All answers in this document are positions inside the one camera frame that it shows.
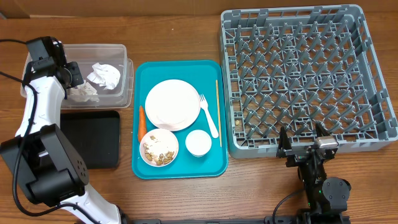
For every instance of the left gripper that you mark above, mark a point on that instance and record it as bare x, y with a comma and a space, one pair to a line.
78, 79

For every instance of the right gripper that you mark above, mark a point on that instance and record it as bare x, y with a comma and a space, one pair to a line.
300, 156

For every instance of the white napkin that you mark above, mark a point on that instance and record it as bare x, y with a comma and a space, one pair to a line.
83, 93
105, 75

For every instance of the orange carrot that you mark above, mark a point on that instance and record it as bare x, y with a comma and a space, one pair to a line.
142, 128

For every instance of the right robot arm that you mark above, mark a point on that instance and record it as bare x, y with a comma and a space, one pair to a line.
327, 196

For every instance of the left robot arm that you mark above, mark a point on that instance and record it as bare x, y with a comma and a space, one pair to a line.
48, 172

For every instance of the clear plastic bin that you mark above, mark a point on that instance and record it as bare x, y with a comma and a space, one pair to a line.
87, 55

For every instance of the black plastic tray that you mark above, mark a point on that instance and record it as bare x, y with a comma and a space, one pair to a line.
95, 135

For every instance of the grey dish rack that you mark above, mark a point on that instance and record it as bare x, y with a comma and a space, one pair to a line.
292, 68

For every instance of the wooden chopstick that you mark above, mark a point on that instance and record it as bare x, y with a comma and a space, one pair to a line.
218, 111

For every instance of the white plastic cup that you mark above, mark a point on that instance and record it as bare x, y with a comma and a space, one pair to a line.
198, 143

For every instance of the white plastic fork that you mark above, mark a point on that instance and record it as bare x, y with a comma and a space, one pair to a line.
211, 124

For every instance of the large white plate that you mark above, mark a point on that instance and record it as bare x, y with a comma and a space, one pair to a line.
172, 104

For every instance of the small bowl with nuts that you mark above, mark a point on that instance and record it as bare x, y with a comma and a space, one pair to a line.
159, 147

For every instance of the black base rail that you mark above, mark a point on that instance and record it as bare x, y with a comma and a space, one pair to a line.
266, 220

